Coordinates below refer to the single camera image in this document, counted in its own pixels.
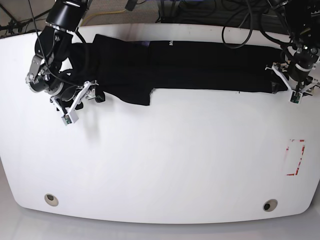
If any left table grommet hole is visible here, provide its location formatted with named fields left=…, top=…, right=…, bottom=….
left=44, top=194, right=59, bottom=207

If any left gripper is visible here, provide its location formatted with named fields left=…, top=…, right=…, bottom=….
left=265, top=62, right=320, bottom=94

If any black T-shirt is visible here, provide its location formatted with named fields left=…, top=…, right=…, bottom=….
left=71, top=33, right=291, bottom=107

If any right table grommet hole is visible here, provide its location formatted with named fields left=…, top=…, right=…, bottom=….
left=262, top=199, right=278, bottom=212

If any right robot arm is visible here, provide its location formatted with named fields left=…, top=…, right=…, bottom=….
left=26, top=0, right=106, bottom=114

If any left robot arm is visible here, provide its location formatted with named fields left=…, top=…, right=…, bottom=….
left=227, top=0, right=320, bottom=103

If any red tape rectangle marking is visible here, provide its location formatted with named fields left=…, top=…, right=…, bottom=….
left=284, top=139, right=306, bottom=176

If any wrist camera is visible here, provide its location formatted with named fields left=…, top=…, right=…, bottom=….
left=61, top=111, right=79, bottom=126
left=289, top=91, right=303, bottom=104

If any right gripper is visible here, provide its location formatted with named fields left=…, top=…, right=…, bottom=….
left=50, top=80, right=106, bottom=114

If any yellow cable on floor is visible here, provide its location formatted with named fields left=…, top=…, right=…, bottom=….
left=81, top=4, right=131, bottom=27

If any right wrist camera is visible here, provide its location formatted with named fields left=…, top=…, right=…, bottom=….
left=61, top=111, right=79, bottom=126

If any table grommet hole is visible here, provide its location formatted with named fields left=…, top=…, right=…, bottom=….
left=262, top=199, right=278, bottom=212
left=44, top=194, right=59, bottom=207

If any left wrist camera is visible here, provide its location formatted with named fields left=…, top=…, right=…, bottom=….
left=289, top=91, right=303, bottom=104

